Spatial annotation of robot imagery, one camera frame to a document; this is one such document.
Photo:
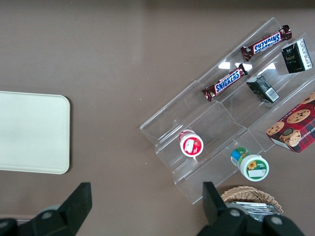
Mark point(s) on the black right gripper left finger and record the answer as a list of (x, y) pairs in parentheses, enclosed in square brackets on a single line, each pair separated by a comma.
[(73, 209)]

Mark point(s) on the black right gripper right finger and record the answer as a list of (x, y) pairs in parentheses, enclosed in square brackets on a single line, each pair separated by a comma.
[(216, 211)]

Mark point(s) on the light wicker basket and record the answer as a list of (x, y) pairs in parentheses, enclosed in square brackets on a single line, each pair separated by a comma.
[(243, 195)]

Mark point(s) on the cream plastic tray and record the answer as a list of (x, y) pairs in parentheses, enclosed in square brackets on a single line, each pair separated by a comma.
[(32, 132)]

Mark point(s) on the stack of foil trays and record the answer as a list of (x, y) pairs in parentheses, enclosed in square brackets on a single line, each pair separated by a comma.
[(256, 208)]

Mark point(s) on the green-lidded white bottle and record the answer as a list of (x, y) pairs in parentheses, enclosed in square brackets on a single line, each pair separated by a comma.
[(253, 167)]

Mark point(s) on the red-lidded yogurt bottle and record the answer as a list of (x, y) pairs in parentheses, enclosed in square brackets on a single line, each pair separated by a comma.
[(191, 146)]

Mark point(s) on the clear acrylic tiered stand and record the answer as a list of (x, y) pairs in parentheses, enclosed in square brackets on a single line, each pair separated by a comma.
[(221, 127)]

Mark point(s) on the red tartan cookie box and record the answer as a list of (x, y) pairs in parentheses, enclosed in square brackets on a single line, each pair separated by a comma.
[(295, 127)]

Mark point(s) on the Snickers chocolate bar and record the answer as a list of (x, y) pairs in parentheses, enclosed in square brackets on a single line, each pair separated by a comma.
[(227, 82), (267, 42)]

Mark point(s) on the small dark green carton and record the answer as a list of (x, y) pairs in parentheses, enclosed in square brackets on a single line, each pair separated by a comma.
[(262, 89), (295, 57)]

